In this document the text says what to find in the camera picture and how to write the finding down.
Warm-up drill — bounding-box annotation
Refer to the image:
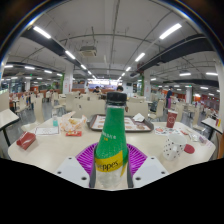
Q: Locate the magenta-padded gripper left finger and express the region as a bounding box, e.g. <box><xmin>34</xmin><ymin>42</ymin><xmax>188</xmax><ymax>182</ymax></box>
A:
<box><xmin>54</xmin><ymin>142</ymin><xmax>99</xmax><ymax>189</ymax></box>

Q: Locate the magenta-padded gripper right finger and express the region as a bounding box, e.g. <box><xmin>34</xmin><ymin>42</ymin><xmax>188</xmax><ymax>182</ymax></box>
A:
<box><xmin>126</xmin><ymin>143</ymin><xmax>169</xmax><ymax>189</ymax></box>

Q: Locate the green drink bottle black cap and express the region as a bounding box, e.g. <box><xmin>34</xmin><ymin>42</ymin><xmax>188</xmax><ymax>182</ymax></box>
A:
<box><xmin>89</xmin><ymin>91</ymin><xmax>134</xmax><ymax>191</ymax></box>

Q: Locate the white polka dot mug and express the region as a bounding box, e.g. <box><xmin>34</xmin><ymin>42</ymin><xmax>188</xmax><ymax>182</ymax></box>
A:
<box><xmin>162</xmin><ymin>133</ymin><xmax>188</xmax><ymax>162</ymax></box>

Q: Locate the small red sauce packet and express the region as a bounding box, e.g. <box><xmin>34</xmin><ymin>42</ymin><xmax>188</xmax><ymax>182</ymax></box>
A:
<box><xmin>65</xmin><ymin>130</ymin><xmax>83</xmax><ymax>137</ymax></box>

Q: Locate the flat round red coaster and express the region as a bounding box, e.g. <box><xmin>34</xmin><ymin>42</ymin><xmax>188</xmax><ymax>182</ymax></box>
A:
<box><xmin>183</xmin><ymin>143</ymin><xmax>196</xmax><ymax>155</ymax></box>

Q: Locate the dark food tray with paper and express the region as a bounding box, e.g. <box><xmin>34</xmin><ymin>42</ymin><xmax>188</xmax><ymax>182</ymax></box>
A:
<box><xmin>87</xmin><ymin>113</ymin><xmax>155</xmax><ymax>133</ymax></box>

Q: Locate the white printed paper card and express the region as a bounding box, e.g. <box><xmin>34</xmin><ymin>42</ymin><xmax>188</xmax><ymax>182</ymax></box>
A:
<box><xmin>34</xmin><ymin>125</ymin><xmax>60</xmax><ymax>136</ymax></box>

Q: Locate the crumpled food wrapper bag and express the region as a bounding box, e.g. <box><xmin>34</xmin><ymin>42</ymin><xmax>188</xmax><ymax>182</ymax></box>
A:
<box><xmin>59</xmin><ymin>111</ymin><xmax>88</xmax><ymax>133</ymax></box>

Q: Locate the small clear sanitizer bottle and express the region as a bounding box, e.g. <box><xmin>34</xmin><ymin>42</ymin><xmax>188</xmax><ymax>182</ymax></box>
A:
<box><xmin>51</xmin><ymin>111</ymin><xmax>60</xmax><ymax>128</ymax></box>

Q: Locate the white napkin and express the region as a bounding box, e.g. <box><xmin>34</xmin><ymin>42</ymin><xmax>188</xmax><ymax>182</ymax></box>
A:
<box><xmin>132</xmin><ymin>113</ymin><xmax>146</xmax><ymax>123</ymax></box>

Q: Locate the red tissue packet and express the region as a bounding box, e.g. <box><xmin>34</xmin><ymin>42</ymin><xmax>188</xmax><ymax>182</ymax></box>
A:
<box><xmin>16</xmin><ymin>131</ymin><xmax>37</xmax><ymax>150</ymax></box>

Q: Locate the red paper cup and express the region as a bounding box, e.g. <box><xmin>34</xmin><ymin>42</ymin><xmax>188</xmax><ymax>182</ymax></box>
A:
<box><xmin>165</xmin><ymin>109</ymin><xmax>179</xmax><ymax>129</ymax></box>

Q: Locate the group of beige chairs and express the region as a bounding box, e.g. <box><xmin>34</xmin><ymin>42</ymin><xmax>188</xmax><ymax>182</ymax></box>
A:
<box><xmin>9</xmin><ymin>89</ymin><xmax>214</xmax><ymax>131</ymax></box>

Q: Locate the beige chair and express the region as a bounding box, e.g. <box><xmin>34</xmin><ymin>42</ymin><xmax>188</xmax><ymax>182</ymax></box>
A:
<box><xmin>125</xmin><ymin>101</ymin><xmax>149</xmax><ymax>118</ymax></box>
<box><xmin>77</xmin><ymin>99</ymin><xmax>107</xmax><ymax>120</ymax></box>
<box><xmin>20</xmin><ymin>96</ymin><xmax>46</xmax><ymax>133</ymax></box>

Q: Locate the white card with red text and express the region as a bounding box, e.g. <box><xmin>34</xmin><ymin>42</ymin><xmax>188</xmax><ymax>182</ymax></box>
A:
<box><xmin>198</xmin><ymin>134</ymin><xmax>214</xmax><ymax>148</ymax></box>

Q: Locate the beige side table with condiments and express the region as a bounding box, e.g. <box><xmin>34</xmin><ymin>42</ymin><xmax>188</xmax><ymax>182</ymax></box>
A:
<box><xmin>200</xmin><ymin>117</ymin><xmax>224</xmax><ymax>141</ymax></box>

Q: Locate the beige side table black leg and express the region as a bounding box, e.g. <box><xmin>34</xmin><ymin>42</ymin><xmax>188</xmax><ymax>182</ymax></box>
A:
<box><xmin>0</xmin><ymin>108</ymin><xmax>20</xmax><ymax>148</ymax></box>

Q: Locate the ceiling air conditioner unit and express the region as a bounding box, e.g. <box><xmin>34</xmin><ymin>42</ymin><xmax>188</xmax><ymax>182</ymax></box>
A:
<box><xmin>78</xmin><ymin>45</ymin><xmax>98</xmax><ymax>58</ymax></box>

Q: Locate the group of ceiling lights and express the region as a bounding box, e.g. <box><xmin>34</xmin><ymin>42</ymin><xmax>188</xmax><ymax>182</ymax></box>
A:
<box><xmin>3</xmin><ymin>23</ymin><xmax>219</xmax><ymax>83</ymax></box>

